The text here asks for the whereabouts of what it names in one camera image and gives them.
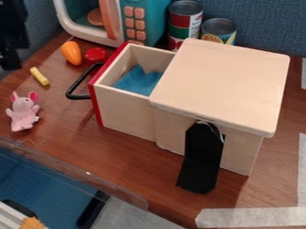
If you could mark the drawer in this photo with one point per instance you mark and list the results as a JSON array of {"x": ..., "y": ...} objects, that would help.
[{"x": 125, "y": 114}]

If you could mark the cabinet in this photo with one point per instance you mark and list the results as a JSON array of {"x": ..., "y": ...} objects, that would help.
[{"x": 227, "y": 86}]

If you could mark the yellow toy corn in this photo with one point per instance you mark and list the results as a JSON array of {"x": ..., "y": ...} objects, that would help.
[{"x": 39, "y": 76}]

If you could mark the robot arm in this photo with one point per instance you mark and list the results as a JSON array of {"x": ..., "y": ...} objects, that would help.
[{"x": 11, "y": 27}]

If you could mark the orange toy carrot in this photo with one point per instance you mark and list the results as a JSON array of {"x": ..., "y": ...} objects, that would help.
[{"x": 72, "y": 53}]

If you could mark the pink plush mouse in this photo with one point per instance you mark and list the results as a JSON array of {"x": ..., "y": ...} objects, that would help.
[{"x": 23, "y": 111}]

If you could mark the toy microwave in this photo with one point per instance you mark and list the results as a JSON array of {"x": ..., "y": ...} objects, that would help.
[{"x": 145, "y": 18}]

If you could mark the red toy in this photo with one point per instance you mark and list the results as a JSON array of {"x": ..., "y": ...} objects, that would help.
[{"x": 95, "y": 56}]

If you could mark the red and white can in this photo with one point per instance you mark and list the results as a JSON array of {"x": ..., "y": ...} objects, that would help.
[{"x": 184, "y": 23}]

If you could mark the blue cloth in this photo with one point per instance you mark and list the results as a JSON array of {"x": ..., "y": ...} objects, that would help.
[{"x": 137, "y": 82}]

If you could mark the blue and yellow can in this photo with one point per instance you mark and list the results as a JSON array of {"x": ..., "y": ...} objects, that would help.
[{"x": 218, "y": 31}]

